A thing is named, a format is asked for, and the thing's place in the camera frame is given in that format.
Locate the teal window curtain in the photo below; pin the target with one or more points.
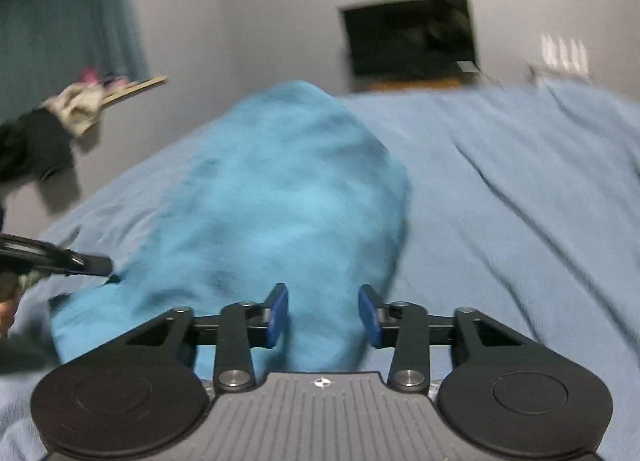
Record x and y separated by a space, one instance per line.
46 44

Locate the pink item on sill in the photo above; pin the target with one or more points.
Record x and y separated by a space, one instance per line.
109 82

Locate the wooden tv stand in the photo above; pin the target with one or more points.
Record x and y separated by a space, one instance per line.
402 85

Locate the black hanging garment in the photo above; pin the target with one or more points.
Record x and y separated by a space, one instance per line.
35 145

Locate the teal garment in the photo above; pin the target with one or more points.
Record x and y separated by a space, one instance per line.
288 187

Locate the person's left hand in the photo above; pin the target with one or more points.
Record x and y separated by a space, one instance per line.
8 310

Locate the cream cloth on sill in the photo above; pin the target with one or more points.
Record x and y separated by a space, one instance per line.
78 107

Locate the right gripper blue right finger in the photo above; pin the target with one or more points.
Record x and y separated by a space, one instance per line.
404 327

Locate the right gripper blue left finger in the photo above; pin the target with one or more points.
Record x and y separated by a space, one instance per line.
244 326

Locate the black flat screen television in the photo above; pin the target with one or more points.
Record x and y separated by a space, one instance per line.
411 42

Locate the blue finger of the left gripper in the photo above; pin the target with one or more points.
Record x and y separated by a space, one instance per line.
91 265

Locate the white wifi router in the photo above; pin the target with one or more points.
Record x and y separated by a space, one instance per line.
567 55

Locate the light blue fleece blanket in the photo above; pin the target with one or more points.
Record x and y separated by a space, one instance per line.
524 204

